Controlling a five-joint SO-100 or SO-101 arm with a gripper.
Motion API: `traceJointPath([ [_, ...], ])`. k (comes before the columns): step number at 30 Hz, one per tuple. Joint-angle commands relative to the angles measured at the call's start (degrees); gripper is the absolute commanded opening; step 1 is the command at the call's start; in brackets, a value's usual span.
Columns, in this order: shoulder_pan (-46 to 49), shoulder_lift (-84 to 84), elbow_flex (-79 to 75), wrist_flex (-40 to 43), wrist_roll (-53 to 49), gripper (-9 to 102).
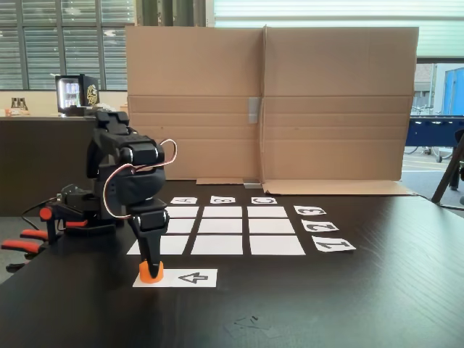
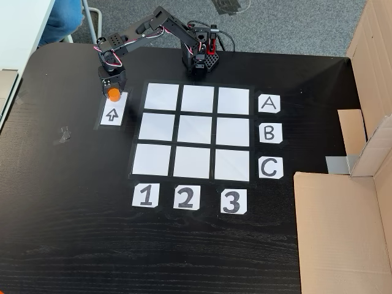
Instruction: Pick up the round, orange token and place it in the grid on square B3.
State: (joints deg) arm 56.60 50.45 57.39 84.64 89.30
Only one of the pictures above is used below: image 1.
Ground round orange token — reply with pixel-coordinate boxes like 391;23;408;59
139;259;165;283

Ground white grid with black tape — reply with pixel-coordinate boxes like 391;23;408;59
125;204;307;257

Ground white arrow paper sheet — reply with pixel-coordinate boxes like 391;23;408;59
132;268;218;289

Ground black and orange clamp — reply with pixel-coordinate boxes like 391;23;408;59
0;204;90;273

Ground dark brown counter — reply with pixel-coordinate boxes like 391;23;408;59
0;115;128;218

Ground black mini fridge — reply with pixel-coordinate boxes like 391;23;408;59
54;74;99;117

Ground long grey tape strip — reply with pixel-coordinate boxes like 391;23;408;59
247;96;262;125

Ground paper sheet number 3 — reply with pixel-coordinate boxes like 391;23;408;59
293;204;327;216

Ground paper sheet number 2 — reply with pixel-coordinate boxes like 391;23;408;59
301;218;340;233

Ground dark bottles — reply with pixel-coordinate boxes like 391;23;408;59
9;96;30;112

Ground paper sheet number 1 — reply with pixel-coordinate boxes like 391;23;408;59
311;235;357;252

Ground brown cardboard screen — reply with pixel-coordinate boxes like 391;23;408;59
124;24;420;196

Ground blue foosball table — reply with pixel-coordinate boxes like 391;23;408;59
408;115;464;163

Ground black tripod leg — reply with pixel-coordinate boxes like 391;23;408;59
431;128;464;210

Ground blue container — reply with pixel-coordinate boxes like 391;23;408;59
444;67;464;116

